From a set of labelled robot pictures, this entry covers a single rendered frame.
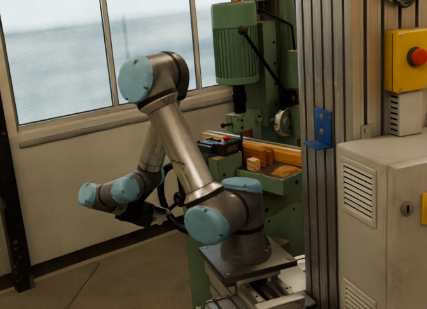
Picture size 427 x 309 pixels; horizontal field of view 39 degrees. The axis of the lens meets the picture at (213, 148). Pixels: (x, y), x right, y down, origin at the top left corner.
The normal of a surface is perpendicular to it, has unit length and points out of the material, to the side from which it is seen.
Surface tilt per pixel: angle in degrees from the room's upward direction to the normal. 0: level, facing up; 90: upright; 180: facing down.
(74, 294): 1
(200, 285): 90
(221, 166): 90
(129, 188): 71
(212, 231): 97
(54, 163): 90
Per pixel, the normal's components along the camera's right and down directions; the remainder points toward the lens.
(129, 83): -0.62, 0.15
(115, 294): -0.07, -0.96
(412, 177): 0.36, 0.23
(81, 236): 0.59, 0.18
